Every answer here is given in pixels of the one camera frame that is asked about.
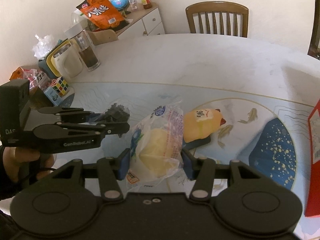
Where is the orange snack bag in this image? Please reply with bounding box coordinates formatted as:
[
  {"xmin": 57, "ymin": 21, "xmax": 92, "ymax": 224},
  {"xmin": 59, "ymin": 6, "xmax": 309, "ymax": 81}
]
[{"xmin": 76, "ymin": 0, "xmax": 128, "ymax": 31}]

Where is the wooden chair far side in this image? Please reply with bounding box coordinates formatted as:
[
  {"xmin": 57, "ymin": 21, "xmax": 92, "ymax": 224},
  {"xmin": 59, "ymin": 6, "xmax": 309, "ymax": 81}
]
[{"xmin": 185, "ymin": 1, "xmax": 249, "ymax": 38}]

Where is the red lid jar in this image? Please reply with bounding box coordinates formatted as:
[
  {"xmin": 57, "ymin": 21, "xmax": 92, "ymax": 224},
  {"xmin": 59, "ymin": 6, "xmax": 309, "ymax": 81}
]
[{"xmin": 141, "ymin": 0, "xmax": 152, "ymax": 9}]

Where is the rubiks cube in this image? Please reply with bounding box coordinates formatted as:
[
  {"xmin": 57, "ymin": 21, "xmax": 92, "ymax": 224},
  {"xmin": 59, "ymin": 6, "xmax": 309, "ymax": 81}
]
[{"xmin": 50, "ymin": 76, "xmax": 69, "ymax": 97}]

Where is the blue globe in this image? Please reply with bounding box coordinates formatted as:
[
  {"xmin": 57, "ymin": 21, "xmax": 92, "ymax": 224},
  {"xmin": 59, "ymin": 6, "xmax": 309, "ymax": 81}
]
[{"xmin": 111, "ymin": 0, "xmax": 129, "ymax": 10}]

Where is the glass bottle dark liquid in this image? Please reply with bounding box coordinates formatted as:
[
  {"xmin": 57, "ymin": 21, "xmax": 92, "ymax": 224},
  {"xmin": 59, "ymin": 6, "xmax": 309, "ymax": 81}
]
[{"xmin": 64, "ymin": 23, "xmax": 100, "ymax": 71}]

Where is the yellow squishy bun toy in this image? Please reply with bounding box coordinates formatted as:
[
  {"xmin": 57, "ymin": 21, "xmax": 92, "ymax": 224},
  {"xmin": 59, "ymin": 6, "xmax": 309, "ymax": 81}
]
[{"xmin": 183, "ymin": 108, "xmax": 226, "ymax": 143}]

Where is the white electric kettle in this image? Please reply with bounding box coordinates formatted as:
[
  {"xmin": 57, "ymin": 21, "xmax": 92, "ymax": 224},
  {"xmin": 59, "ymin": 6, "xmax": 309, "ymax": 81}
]
[{"xmin": 53, "ymin": 43, "xmax": 83, "ymax": 80}]

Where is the black crinkled small packet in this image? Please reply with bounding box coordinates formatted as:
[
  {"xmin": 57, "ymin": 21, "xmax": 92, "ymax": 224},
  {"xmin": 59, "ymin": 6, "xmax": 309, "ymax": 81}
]
[{"xmin": 93, "ymin": 103, "xmax": 130, "ymax": 124}]

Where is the red cardboard box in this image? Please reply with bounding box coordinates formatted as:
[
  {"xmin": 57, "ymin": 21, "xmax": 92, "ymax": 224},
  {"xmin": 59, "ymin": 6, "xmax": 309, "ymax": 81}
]
[{"xmin": 305, "ymin": 101, "xmax": 320, "ymax": 217}]

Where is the person left hand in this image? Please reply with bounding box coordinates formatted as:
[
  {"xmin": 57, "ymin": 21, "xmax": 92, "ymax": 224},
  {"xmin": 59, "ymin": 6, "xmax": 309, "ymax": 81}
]
[{"xmin": 2, "ymin": 147, "xmax": 40, "ymax": 183}]

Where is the white drawer cabinet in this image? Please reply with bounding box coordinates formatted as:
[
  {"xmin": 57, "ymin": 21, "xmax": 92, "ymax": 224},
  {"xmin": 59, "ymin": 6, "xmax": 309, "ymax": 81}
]
[{"xmin": 116, "ymin": 2, "xmax": 165, "ymax": 40}]

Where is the clear bag yellow bread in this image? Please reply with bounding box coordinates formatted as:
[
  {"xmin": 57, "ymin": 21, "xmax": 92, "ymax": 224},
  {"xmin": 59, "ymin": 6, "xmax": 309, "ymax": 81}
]
[{"xmin": 126, "ymin": 97, "xmax": 184, "ymax": 187}]

